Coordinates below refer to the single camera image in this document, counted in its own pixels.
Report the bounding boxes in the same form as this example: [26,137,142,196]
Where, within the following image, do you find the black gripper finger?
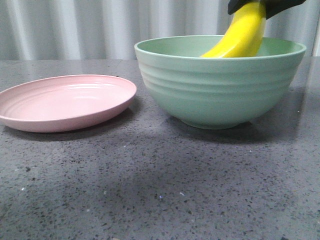
[265,0,306,20]
[227,0,249,14]

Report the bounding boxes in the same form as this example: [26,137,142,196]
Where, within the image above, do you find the yellow plastic banana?
[201,0,266,58]

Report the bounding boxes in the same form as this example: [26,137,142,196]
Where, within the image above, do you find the green ribbed plastic bowl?
[134,35,306,130]

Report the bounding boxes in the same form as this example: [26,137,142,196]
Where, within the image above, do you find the pink plastic plate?
[0,74,137,133]

